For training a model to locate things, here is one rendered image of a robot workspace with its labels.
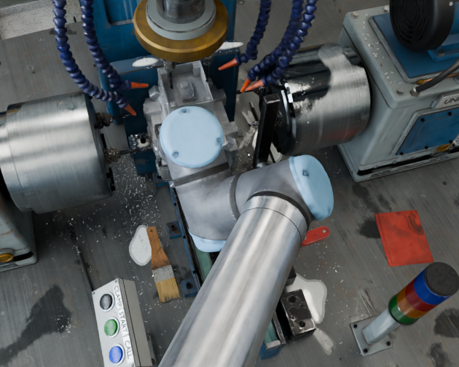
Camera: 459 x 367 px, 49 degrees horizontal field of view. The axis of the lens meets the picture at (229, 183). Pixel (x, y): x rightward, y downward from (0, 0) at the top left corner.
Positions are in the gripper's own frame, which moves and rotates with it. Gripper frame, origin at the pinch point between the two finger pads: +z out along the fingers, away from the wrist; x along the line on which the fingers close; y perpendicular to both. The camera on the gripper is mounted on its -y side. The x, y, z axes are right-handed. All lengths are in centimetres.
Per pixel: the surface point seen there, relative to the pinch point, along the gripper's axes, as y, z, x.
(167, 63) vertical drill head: 18.3, -11.2, -1.8
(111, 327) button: -27.3, -14.3, 19.7
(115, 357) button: -32.0, -16.8, 20.0
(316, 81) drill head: 10.2, -2.2, -34.2
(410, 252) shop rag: -36, 11, -55
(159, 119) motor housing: 10.6, 8.7, 0.8
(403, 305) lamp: -36, -22, -33
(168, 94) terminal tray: 15.3, 5.6, -2.3
